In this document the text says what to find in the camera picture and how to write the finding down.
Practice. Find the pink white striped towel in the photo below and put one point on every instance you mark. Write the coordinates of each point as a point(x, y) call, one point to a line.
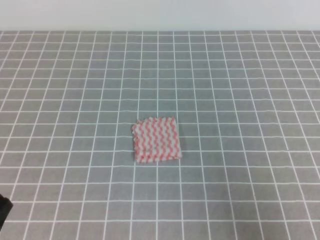
point(156, 140)

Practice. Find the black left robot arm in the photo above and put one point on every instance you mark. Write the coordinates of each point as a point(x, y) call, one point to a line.
point(5, 208)

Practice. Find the grey checked tablecloth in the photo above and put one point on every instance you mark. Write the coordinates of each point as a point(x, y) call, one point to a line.
point(247, 108)

